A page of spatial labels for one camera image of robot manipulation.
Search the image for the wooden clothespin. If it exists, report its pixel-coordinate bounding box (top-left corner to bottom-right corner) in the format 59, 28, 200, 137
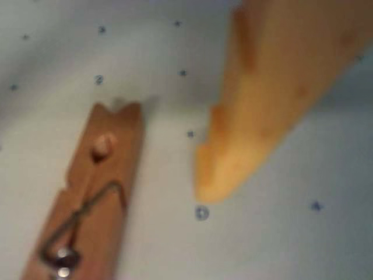
19, 101, 146, 280

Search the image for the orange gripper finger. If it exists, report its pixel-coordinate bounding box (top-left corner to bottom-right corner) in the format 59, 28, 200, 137
194, 0, 373, 204

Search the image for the white dotted paper sheet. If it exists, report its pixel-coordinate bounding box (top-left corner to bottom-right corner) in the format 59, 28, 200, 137
0, 0, 373, 280

